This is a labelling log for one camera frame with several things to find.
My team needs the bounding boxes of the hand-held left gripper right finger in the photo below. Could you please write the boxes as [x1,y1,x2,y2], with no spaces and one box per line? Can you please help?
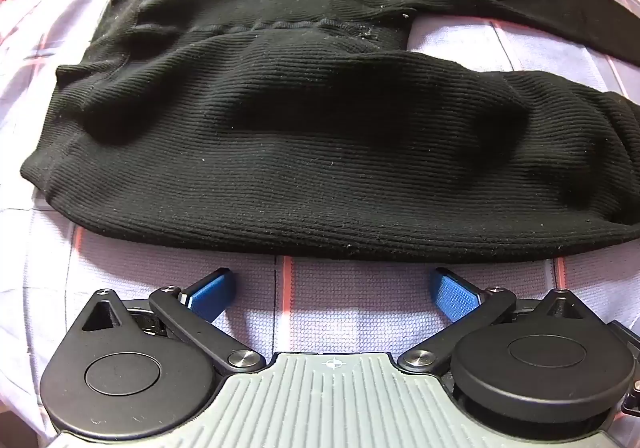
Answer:
[397,267,609,373]

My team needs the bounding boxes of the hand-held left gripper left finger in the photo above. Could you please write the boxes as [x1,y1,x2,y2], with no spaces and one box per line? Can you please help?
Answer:
[79,267,267,375]

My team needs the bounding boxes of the black ribbed pants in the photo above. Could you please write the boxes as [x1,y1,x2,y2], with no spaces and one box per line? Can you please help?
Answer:
[20,0,640,263]

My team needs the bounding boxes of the plaid patchwork bed sheet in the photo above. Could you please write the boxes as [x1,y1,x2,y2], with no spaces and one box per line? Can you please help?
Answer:
[0,0,640,448]

